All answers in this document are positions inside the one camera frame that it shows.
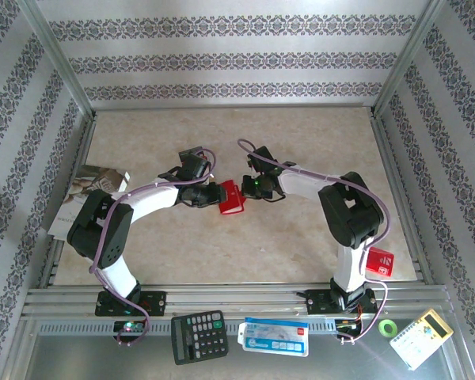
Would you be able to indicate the controller board with green light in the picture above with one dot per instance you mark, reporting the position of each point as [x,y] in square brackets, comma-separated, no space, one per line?
[128,327]

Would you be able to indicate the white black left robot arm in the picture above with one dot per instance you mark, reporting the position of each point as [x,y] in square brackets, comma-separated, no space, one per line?
[154,200]

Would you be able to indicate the red card holder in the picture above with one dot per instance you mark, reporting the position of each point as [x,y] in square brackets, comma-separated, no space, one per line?
[231,204]

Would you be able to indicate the perforated metal strip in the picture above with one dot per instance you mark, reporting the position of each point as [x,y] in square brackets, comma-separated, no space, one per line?
[83,327]

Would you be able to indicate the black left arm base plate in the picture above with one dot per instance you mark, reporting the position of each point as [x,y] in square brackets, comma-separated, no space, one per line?
[156,304]

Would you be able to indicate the yellow white calculator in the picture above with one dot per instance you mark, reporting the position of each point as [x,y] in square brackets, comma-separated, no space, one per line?
[421,339]

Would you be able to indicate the long aluminium base rail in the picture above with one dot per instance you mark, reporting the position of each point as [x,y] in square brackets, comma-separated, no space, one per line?
[241,295]

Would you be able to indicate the black desk calculator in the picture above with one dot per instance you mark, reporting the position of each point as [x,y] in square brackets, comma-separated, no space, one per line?
[200,336]

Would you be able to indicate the green tape roll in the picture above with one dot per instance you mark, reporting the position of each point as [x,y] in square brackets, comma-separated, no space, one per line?
[387,328]

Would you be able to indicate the printed booklet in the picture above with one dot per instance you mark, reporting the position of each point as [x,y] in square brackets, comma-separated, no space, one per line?
[99,178]

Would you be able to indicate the blue white plastic pouch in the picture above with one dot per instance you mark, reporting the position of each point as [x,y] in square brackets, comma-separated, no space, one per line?
[273,336]

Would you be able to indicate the red box with white logo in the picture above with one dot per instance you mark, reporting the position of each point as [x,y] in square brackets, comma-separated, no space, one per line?
[380,263]

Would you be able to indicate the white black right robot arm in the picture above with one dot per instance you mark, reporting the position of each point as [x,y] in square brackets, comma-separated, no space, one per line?
[301,184]

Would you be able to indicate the aluminium corner post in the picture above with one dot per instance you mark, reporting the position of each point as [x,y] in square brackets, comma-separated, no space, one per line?
[407,59]
[61,59]

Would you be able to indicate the thin aluminium wall rail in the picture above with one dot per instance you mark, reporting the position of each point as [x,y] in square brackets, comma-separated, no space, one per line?
[229,106]

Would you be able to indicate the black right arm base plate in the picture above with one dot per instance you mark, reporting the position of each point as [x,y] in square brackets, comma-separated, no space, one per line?
[318,302]

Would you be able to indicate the aluminium side rail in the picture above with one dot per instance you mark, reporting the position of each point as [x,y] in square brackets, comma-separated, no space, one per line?
[51,269]
[388,158]

